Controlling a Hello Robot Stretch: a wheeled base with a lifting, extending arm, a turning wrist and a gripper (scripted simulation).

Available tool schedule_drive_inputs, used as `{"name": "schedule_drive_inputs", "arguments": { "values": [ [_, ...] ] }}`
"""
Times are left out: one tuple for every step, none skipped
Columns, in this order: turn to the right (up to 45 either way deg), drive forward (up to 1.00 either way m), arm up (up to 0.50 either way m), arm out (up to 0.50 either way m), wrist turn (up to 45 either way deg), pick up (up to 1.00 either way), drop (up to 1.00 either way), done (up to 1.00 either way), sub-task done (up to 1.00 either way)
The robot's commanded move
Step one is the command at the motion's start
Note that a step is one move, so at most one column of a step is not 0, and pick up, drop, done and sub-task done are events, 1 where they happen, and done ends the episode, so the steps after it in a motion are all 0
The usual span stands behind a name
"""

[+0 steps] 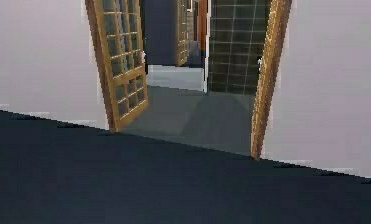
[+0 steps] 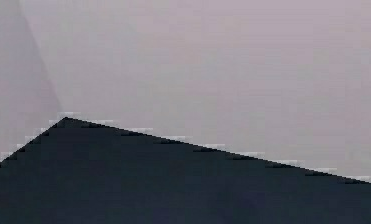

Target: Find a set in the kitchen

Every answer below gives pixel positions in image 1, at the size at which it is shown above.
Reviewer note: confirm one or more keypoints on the wooden glass-paned room door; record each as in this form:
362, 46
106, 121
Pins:
121, 63
182, 36

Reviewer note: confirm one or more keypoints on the wooden door frame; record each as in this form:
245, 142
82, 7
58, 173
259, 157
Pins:
268, 80

